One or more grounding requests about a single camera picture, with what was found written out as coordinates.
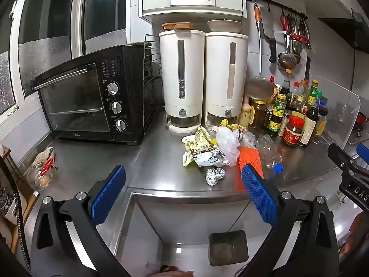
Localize wire baking rack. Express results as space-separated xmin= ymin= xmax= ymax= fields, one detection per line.
xmin=143 ymin=34 xmax=162 ymax=129

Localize yellow wrapper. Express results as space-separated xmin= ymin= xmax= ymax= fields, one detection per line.
xmin=181 ymin=126 xmax=220 ymax=152

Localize black cable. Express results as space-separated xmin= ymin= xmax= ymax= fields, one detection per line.
xmin=12 ymin=179 xmax=32 ymax=267

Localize cluster of condiment bottles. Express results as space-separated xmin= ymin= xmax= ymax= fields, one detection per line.
xmin=248 ymin=75 xmax=331 ymax=148

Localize black toaster oven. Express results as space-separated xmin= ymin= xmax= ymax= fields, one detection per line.
xmin=34 ymin=44 xmax=162 ymax=146

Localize black hanging rail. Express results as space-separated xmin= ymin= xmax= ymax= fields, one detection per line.
xmin=245 ymin=0 xmax=309 ymax=21

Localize red scissors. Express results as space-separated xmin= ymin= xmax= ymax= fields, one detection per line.
xmin=280 ymin=14 xmax=308 ymax=42

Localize glass jar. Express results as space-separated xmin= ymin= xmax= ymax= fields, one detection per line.
xmin=26 ymin=147 xmax=56 ymax=191

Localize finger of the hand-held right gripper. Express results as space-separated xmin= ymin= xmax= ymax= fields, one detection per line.
xmin=327 ymin=143 xmax=369 ymax=179
xmin=356 ymin=143 xmax=369 ymax=160

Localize wooden lid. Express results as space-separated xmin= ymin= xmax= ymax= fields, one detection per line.
xmin=162 ymin=22 xmax=193 ymax=32

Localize black-handled cleaver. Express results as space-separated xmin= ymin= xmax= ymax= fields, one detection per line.
xmin=263 ymin=13 xmax=277 ymax=64

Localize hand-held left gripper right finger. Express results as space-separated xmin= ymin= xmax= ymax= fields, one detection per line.
xmin=239 ymin=164 xmax=339 ymax=277

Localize white plastic bag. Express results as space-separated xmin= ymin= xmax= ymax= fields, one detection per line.
xmin=215 ymin=126 xmax=241 ymax=167

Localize metal strainer ladle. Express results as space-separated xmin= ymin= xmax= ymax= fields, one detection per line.
xmin=277 ymin=32 xmax=298 ymax=72

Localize straw pot brush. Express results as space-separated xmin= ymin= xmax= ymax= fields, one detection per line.
xmin=240 ymin=101 xmax=251 ymax=127

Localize person's right forearm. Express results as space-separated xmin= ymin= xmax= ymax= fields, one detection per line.
xmin=339 ymin=215 xmax=369 ymax=269

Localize white grain dispenser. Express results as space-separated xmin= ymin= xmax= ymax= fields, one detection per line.
xmin=158 ymin=29 xmax=206 ymax=135
xmin=204 ymin=32 xmax=249 ymax=128

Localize clear plastic wrap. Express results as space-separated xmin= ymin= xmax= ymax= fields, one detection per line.
xmin=239 ymin=130 xmax=258 ymax=148

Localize red-lidded sauce jar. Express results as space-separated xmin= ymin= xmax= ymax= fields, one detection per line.
xmin=282 ymin=114 xmax=306 ymax=148

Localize red pot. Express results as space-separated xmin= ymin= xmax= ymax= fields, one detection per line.
xmin=356 ymin=112 xmax=369 ymax=137

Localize orange mesh net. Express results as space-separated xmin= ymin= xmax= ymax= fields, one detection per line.
xmin=237 ymin=146 xmax=265 ymax=191

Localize white bowl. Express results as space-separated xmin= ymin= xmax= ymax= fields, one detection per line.
xmin=207 ymin=20 xmax=243 ymax=33

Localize frosted window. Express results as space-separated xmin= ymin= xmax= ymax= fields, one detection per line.
xmin=0 ymin=0 xmax=131 ymax=114

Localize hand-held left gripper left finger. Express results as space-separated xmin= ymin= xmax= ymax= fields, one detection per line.
xmin=30 ymin=165 xmax=131 ymax=277

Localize white snack packet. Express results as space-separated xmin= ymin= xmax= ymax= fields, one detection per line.
xmin=182 ymin=146 xmax=230 ymax=168

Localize wooden shelf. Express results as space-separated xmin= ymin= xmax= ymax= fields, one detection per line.
xmin=0 ymin=144 xmax=41 ymax=254

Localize black range hood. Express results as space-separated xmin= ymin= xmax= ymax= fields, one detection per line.
xmin=317 ymin=6 xmax=369 ymax=53

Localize metal trash bin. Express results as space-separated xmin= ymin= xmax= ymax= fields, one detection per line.
xmin=209 ymin=230 xmax=249 ymax=267

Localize clear bottle with blue cap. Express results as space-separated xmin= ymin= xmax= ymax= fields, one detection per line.
xmin=255 ymin=134 xmax=285 ymax=175

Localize clear acrylic splash guard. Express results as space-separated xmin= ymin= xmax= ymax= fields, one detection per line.
xmin=310 ymin=76 xmax=363 ymax=151

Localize foil ball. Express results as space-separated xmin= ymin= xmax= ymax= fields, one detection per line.
xmin=205 ymin=167 xmax=226 ymax=186

